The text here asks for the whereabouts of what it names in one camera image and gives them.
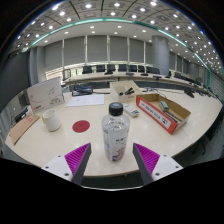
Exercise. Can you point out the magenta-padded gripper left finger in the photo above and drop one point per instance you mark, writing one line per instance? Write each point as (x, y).
(77, 159)

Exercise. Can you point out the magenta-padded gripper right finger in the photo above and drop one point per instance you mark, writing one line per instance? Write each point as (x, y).
(146, 159)

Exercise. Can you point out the clear plastic water bottle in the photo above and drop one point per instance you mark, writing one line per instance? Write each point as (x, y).
(115, 133)

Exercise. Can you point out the flat round red coaster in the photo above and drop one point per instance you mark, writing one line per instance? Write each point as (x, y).
(81, 126)

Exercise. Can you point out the red-edged open cardboard box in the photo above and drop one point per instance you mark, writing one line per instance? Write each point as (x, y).
(156, 115)

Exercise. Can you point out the white remote control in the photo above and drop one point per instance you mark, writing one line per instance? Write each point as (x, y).
(131, 110)

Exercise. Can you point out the grey-green block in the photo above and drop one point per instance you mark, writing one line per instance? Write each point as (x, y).
(164, 106)

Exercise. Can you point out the white printed paper sheet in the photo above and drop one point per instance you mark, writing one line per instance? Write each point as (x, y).
(85, 100)

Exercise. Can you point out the brown paper envelope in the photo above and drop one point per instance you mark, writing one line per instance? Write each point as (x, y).
(22, 128)

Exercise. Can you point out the small open white box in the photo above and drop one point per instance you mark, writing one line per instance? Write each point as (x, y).
(120, 96)

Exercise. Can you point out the black desk telephone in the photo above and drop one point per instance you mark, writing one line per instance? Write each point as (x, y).
(82, 89)

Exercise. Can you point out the black stapler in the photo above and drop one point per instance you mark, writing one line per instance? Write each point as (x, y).
(129, 91)

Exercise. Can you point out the black desk device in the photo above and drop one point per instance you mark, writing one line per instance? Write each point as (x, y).
(21, 115)

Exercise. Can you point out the white copy paper box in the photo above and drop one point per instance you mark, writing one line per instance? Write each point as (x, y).
(45, 95)

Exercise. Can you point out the row of black office chairs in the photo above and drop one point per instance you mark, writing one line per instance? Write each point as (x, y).
(100, 68)

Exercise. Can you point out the group of ceiling lights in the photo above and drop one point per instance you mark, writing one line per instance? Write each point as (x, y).
(88, 5)

